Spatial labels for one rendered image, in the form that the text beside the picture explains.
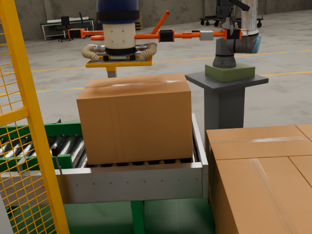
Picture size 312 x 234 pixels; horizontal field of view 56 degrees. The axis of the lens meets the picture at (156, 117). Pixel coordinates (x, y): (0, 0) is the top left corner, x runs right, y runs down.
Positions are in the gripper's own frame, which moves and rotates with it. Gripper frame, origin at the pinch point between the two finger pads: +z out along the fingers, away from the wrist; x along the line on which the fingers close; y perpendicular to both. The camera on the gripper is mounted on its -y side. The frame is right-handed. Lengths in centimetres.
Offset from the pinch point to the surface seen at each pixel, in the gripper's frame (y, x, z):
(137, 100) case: 52, 19, 28
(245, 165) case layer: -4, 28, 66
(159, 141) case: 42, 19, 53
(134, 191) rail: 56, 36, 74
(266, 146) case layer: -21, 9, 66
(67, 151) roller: 102, 0, 66
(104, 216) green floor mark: 85, 0, 120
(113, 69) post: 74, -46, 26
